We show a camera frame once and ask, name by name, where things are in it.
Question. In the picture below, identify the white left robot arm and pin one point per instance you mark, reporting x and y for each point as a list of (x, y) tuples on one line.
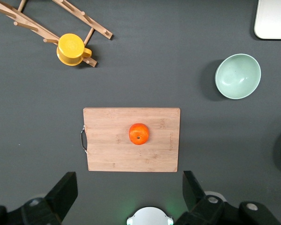
[(150, 216)]

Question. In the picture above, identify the bamboo cutting board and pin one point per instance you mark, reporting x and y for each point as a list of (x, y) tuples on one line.
[(112, 150)]

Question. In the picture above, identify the wooden peg drying rack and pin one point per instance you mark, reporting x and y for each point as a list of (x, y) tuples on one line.
[(25, 25)]

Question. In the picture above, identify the yellow mug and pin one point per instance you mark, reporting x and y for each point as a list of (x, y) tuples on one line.
[(70, 47)]

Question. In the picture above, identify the cream bear print tray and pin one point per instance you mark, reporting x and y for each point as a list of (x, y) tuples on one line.
[(274, 18)]

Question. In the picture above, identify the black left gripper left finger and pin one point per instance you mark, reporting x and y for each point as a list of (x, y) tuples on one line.
[(58, 201)]

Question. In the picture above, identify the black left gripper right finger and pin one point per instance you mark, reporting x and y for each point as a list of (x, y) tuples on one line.
[(196, 201)]

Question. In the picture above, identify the pale green bowl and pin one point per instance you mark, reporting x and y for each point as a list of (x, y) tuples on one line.
[(237, 76)]

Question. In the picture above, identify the orange fruit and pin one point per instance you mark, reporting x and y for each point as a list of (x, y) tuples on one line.
[(138, 134)]

